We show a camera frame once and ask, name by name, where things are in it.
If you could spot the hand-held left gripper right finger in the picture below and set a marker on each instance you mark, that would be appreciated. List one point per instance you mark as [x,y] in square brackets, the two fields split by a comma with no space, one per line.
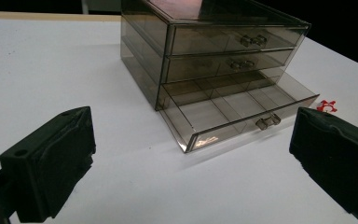
[335,161]

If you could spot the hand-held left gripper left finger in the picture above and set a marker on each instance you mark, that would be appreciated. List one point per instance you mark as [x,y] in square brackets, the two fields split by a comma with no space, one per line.
[48,165]

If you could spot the red plastic gear piece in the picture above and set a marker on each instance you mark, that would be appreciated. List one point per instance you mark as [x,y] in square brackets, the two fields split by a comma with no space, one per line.
[326,106]

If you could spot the smoky clear drawer organizer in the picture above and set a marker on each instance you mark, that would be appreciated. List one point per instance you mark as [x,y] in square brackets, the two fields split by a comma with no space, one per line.
[199,46]

